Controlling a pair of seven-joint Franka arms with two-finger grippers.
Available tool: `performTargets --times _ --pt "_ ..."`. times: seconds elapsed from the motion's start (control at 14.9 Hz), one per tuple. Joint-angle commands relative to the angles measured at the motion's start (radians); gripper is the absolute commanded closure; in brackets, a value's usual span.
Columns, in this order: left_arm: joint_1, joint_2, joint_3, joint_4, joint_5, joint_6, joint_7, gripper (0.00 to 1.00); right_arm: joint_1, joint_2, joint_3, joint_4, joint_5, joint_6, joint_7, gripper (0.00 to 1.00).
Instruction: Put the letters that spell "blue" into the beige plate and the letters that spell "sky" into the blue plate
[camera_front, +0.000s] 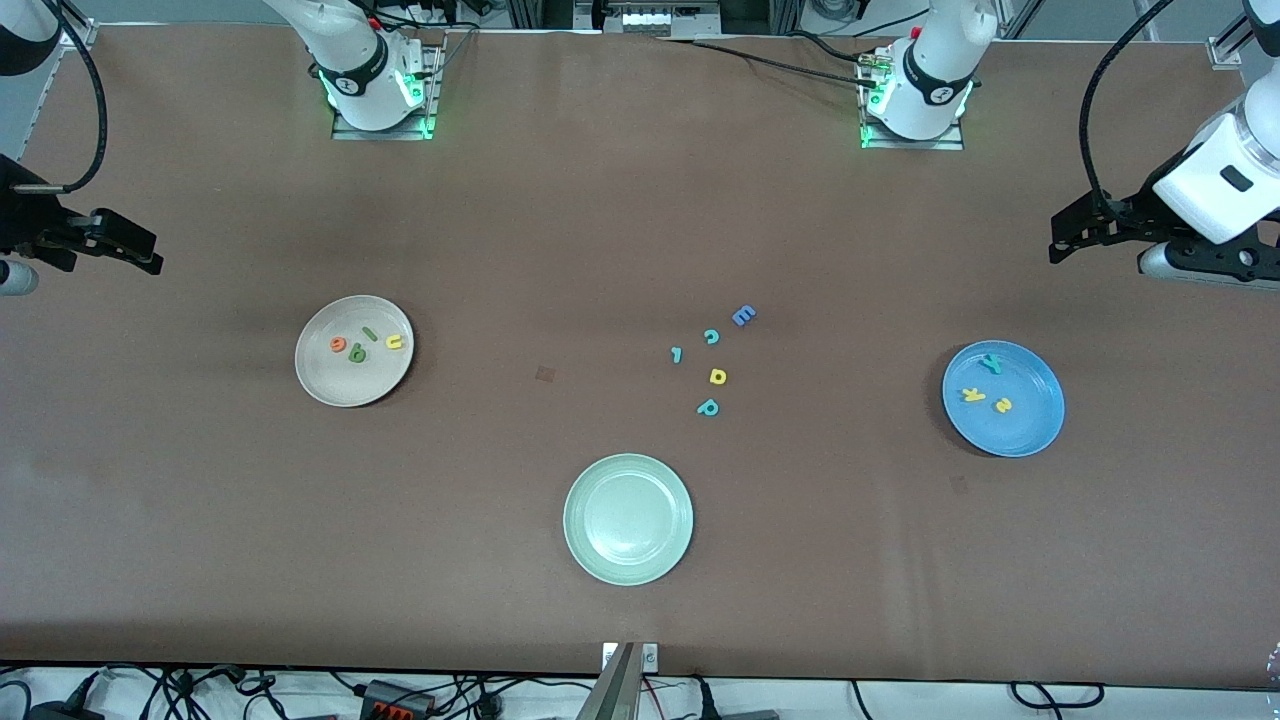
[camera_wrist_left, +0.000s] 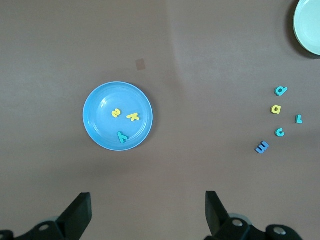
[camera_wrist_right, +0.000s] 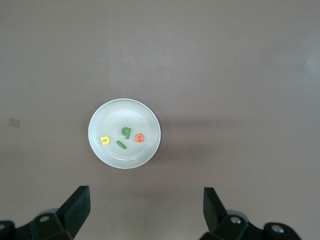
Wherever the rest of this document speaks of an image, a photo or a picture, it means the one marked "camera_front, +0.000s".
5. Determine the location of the pale green plate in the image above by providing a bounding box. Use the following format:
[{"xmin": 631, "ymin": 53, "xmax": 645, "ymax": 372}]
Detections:
[{"xmin": 562, "ymin": 453, "xmax": 695, "ymax": 587}]

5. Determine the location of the looped black cable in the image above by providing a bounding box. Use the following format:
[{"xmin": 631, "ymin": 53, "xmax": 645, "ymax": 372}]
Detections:
[{"xmin": 1008, "ymin": 682, "xmax": 1107, "ymax": 713}]

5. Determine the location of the black orange power strip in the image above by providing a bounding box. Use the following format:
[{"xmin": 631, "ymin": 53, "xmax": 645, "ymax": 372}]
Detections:
[{"xmin": 358, "ymin": 680, "xmax": 437, "ymax": 720}]

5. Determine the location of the black camera cable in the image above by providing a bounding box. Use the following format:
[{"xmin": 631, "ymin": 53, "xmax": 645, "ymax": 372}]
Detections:
[
  {"xmin": 12, "ymin": 0, "xmax": 109, "ymax": 195},
  {"xmin": 1078, "ymin": 0, "xmax": 1176, "ymax": 216}
]

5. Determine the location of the short black cable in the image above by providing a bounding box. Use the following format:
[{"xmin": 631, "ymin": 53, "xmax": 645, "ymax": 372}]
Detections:
[{"xmin": 783, "ymin": 30, "xmax": 873, "ymax": 65}]

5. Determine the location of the long black cable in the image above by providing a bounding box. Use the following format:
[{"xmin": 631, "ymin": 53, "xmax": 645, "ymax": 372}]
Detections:
[{"xmin": 660, "ymin": 38, "xmax": 881, "ymax": 91}]

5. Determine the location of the black left camera cable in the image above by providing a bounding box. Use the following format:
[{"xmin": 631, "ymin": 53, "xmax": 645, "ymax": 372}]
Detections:
[{"xmin": 1078, "ymin": 0, "xmax": 1176, "ymax": 216}]

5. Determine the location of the aluminium corner profile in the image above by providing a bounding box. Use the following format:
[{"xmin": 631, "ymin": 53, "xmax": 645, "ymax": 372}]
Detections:
[
  {"xmin": 1207, "ymin": 0, "xmax": 1263, "ymax": 69},
  {"xmin": 55, "ymin": 0, "xmax": 98, "ymax": 49}
]

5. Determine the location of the black right camera cable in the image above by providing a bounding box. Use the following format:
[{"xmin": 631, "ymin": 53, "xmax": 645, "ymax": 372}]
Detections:
[{"xmin": 12, "ymin": 0, "xmax": 109, "ymax": 195}]

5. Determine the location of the blue plate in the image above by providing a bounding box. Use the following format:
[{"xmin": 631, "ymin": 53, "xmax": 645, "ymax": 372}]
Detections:
[{"xmin": 941, "ymin": 339, "xmax": 1067, "ymax": 459}]

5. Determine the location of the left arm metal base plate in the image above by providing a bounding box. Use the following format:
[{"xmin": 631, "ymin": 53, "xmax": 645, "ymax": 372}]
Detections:
[{"xmin": 860, "ymin": 55, "xmax": 966, "ymax": 151}]

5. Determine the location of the brown table cover sheet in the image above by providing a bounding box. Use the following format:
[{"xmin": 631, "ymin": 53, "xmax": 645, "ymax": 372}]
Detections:
[{"xmin": 0, "ymin": 22, "xmax": 1280, "ymax": 691}]

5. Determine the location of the silver device box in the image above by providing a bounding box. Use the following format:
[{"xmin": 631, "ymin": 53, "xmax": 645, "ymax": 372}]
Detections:
[{"xmin": 575, "ymin": 0, "xmax": 721, "ymax": 39}]

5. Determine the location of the aluminium camera post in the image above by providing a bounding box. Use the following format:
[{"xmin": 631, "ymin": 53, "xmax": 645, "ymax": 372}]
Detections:
[{"xmin": 578, "ymin": 642, "xmax": 641, "ymax": 720}]

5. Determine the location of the beige brown plate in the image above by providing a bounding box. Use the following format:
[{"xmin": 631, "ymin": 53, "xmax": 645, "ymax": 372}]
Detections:
[{"xmin": 294, "ymin": 294, "xmax": 416, "ymax": 409}]

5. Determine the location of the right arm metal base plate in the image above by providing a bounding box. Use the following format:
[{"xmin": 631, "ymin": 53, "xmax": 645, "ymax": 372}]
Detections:
[{"xmin": 332, "ymin": 45, "xmax": 443, "ymax": 141}]

